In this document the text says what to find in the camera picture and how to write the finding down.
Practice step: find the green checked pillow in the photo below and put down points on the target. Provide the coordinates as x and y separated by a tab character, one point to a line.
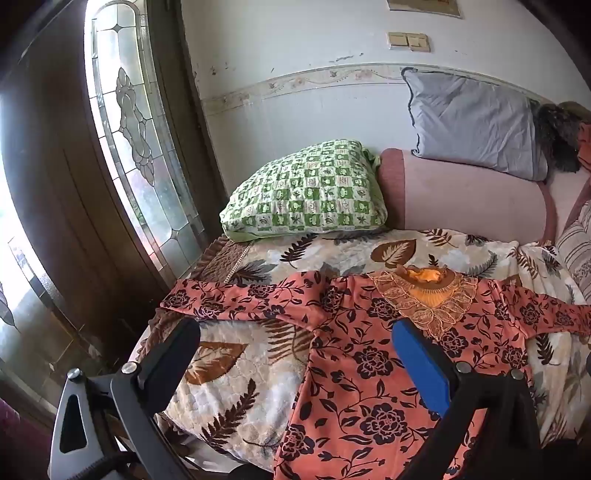
304	189

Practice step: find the grey pillow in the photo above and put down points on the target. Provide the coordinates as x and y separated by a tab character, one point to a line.
471	120

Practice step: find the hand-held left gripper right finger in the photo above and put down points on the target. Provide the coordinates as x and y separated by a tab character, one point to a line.
425	364

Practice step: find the beige light switch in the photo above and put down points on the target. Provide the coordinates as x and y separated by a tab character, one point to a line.
419	42
398	40

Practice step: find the leaf print blanket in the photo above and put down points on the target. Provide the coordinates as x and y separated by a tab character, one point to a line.
231	401

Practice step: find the small framed wall picture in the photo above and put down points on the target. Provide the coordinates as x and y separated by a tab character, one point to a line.
425	7

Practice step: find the striped floral cushion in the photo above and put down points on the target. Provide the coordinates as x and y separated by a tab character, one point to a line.
577	249

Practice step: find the maroon clothing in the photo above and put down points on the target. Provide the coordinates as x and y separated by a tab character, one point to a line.
21	443

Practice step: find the stained glass wooden door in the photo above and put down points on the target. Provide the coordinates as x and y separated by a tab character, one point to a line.
129	115

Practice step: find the pink sofa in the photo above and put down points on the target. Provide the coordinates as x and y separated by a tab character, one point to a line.
461	198

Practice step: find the plain orange cloth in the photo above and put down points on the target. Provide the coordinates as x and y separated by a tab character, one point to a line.
585	147

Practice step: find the dark furry cloth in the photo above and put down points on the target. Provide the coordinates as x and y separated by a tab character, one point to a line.
556	134

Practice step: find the orange floral garment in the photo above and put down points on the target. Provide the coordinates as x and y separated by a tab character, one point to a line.
364	378

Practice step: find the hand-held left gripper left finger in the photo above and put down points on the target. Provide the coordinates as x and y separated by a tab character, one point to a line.
171	350

